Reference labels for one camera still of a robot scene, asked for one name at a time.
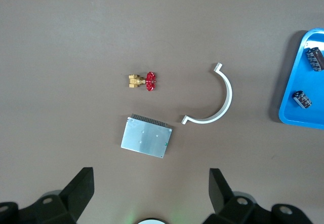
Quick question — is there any silver metal power supply box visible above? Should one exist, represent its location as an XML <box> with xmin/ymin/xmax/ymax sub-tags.
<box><xmin>120</xmin><ymin>112</ymin><xmax>173</xmax><ymax>159</ymax></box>

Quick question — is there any brass valve with red handwheel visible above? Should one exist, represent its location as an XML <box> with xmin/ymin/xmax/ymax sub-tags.
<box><xmin>128</xmin><ymin>71</ymin><xmax>157</xmax><ymax>93</ymax></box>

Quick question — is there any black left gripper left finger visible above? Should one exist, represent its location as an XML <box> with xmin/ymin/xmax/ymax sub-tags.
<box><xmin>0</xmin><ymin>167</ymin><xmax>95</xmax><ymax>224</ymax></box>

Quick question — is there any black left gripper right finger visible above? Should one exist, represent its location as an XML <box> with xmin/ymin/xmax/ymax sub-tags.
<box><xmin>209</xmin><ymin>167</ymin><xmax>313</xmax><ymax>224</ymax></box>

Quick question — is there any white half-ring pipe clamp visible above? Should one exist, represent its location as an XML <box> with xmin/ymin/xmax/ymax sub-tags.
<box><xmin>181</xmin><ymin>62</ymin><xmax>233</xmax><ymax>125</ymax></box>

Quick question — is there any black printed electrolytic capacitor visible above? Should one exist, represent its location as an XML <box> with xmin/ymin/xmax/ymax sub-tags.
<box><xmin>293</xmin><ymin>90</ymin><xmax>312</xmax><ymax>109</ymax></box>

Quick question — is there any blue plastic tray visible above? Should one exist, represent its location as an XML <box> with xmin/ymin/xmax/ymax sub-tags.
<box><xmin>278</xmin><ymin>28</ymin><xmax>324</xmax><ymax>130</ymax></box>

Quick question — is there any brown table cover mat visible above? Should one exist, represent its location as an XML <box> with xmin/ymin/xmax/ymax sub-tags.
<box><xmin>0</xmin><ymin>0</ymin><xmax>324</xmax><ymax>224</ymax></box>

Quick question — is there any maroon glossy electrolytic capacitor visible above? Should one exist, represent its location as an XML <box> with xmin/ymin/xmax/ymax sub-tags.
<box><xmin>304</xmin><ymin>47</ymin><xmax>324</xmax><ymax>72</ymax></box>

